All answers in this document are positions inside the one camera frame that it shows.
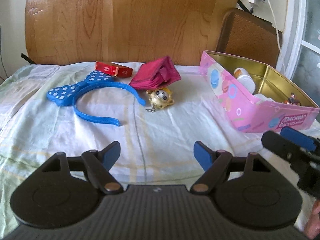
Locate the blue polka dot bow headband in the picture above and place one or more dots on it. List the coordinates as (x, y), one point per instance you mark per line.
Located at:
(68, 95)

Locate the white usb charger adapter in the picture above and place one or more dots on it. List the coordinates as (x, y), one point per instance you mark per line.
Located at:
(261, 98)

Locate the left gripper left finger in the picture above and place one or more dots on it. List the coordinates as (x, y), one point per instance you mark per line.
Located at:
(98, 164)

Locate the white window frame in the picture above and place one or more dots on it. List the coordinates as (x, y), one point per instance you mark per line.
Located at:
(301, 32)

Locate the red cardboard box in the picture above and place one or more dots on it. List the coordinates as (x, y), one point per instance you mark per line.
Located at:
(114, 69)

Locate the magenta fabric wallet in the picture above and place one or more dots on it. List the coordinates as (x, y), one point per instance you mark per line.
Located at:
(155, 74)

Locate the small cartoon figurine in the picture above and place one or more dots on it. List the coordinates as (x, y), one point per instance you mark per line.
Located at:
(292, 100)

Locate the brown woven chair back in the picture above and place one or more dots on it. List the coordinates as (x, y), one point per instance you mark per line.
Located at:
(245, 35)

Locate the gold bear keychain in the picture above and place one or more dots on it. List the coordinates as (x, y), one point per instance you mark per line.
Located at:
(159, 99)

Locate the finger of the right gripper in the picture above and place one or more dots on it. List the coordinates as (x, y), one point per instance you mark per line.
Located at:
(285, 149)
(298, 138)

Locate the pink biscuit tin box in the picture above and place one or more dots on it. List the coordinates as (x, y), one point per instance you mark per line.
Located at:
(241, 106)

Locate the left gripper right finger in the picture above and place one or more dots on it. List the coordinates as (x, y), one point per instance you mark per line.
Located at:
(214, 164)

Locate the operator right hand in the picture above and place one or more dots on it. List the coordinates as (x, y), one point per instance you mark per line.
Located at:
(311, 229)

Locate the white pill bottle orange label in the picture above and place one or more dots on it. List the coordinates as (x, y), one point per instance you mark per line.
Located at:
(245, 79)

